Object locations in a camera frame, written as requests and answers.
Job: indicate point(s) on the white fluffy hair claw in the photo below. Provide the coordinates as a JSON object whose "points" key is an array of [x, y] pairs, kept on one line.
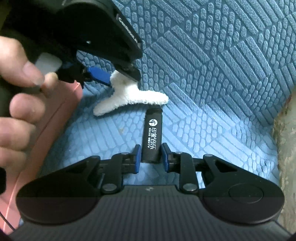
{"points": [[126, 92]]}

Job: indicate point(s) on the blue textured sofa cover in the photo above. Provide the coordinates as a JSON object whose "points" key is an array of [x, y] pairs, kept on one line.
{"points": [[227, 68]]}

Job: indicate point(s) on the floral cream cushion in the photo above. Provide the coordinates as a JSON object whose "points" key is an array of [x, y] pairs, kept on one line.
{"points": [[284, 136]]}

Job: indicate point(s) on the person's left hand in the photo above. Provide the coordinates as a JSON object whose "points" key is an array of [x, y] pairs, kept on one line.
{"points": [[18, 132]]}

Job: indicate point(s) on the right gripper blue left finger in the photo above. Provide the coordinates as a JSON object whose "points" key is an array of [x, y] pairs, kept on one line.
{"points": [[131, 161]]}

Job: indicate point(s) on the pink cardboard box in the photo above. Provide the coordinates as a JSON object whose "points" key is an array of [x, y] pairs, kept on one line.
{"points": [[60, 106]]}

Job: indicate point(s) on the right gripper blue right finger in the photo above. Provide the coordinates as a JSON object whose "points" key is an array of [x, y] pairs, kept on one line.
{"points": [[171, 160]]}

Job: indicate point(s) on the black cylindrical stick with print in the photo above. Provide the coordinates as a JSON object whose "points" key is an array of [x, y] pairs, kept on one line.
{"points": [[152, 135]]}

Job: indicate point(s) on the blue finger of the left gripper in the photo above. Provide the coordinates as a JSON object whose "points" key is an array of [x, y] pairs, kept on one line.
{"points": [[99, 75]]}

